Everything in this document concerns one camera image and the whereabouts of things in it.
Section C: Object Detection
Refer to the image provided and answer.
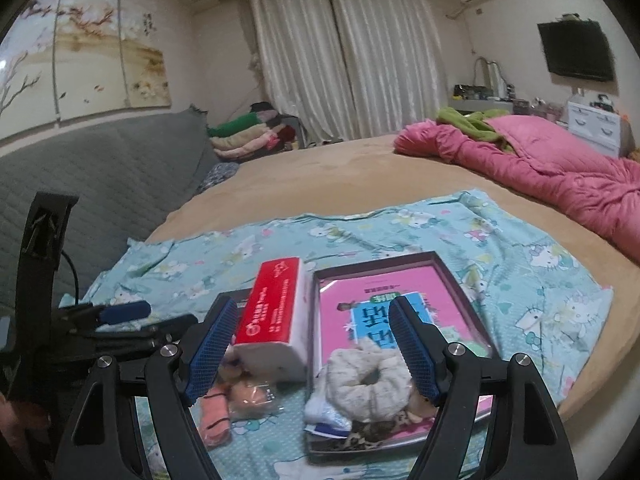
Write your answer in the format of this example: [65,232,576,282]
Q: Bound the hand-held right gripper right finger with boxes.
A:
[387,296,578,480]

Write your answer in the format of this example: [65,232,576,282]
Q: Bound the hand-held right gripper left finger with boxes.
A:
[55,294,240,480]

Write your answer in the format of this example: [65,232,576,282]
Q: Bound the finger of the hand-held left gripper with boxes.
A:
[97,313,199,350]
[57,301,152,331]

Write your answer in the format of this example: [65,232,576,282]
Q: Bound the white fluffy scrunchie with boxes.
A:
[320,337,418,421]

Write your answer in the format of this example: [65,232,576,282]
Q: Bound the leopard print scrunchie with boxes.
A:
[312,412,436,450]

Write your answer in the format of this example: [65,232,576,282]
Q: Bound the dark shallow tray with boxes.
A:
[306,250,501,466]

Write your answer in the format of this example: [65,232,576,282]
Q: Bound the small tissue packet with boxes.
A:
[304,390,356,436]

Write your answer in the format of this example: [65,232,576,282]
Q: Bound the person's left hand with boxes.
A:
[0,392,48,443]

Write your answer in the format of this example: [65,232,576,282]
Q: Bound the brown plush in plastic bag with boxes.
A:
[224,354,281,411]

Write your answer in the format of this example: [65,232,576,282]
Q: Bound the red tissue pack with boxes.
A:
[232,256,313,383]

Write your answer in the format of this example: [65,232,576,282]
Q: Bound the pink book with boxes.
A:
[317,262,496,441]

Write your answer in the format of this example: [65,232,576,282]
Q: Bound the printed cartoon blanket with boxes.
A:
[59,189,615,480]

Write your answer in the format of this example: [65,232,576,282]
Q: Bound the grey quilted headboard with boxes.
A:
[0,105,221,311]

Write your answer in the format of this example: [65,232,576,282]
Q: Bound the dark floral pillow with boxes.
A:
[195,160,241,195]

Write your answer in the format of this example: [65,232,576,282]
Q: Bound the bed with tan sheet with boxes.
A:
[145,135,640,421]

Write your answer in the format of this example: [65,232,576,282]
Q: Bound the stack of folded clothes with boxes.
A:
[206,101,306,163]

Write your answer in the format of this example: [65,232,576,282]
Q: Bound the pink quilt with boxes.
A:
[393,115,640,266]

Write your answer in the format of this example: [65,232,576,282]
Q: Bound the green cloth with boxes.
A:
[436,106,516,153]

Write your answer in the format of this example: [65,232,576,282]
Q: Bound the cluttered desk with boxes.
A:
[448,82,518,116]

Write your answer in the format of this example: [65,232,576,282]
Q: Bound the white drawer cabinet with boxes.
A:
[566,100,623,158]

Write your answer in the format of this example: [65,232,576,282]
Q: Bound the curved metal rack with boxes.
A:
[472,55,507,98]

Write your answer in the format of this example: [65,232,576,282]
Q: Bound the white curtains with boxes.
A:
[245,0,448,143]

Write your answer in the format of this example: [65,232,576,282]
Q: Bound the black cable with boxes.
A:
[62,252,81,306]

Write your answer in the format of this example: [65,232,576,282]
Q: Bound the wall painting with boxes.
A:
[0,0,173,143]

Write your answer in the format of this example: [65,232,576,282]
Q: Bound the wall television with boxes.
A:
[537,19,615,82]

